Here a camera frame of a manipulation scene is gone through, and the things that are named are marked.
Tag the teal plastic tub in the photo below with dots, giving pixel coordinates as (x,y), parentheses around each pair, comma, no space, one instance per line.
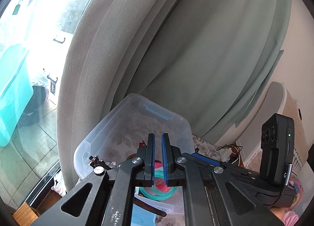
(12,98)

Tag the white shoe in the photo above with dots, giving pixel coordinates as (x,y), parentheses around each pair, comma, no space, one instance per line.
(58,184)

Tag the person's right forearm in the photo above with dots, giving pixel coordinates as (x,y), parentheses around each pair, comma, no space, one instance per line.
(287,218)

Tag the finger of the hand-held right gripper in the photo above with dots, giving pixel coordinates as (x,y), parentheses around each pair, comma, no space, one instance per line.
(208,159)

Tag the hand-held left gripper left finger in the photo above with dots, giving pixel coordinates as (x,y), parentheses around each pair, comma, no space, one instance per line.
(152,159)

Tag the black flower headband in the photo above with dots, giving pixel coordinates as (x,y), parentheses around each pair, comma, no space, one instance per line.
(98,162)

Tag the clear plastic storage box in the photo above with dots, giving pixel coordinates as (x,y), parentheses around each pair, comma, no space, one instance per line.
(117,128)

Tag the wooden stool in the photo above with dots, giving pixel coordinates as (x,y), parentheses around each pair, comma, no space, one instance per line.
(27,212)

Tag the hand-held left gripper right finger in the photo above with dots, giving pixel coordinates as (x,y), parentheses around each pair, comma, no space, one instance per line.
(166,159)

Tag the blue box lid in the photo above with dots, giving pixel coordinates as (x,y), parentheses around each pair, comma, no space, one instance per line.
(142,216)

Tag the black bag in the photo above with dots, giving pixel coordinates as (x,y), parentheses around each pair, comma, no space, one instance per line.
(36,103)

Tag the grey-green curtain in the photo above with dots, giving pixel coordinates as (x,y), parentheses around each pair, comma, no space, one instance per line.
(171,44)

